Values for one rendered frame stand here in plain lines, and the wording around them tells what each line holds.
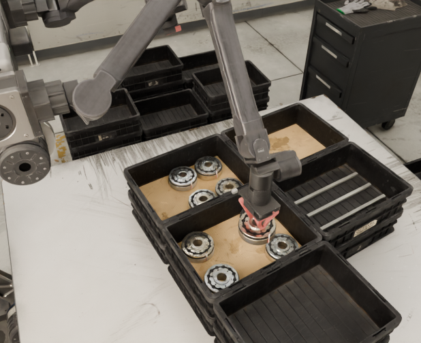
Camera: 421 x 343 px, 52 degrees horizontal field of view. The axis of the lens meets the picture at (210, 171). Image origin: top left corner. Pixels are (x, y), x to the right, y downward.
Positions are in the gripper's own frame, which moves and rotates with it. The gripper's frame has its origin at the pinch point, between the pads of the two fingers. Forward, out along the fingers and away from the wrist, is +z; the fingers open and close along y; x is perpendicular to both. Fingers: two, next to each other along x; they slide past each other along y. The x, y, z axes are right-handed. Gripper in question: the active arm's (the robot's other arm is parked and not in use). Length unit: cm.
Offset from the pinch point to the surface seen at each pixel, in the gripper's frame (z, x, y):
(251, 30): 106, -194, 277
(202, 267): 22.4, 13.0, 8.0
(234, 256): 22.5, 2.2, 6.7
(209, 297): 12.4, 19.1, -6.9
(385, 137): 106, -180, 87
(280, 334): 22.7, 5.3, -21.2
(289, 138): 23, -49, 45
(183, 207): 22.4, 6.4, 33.2
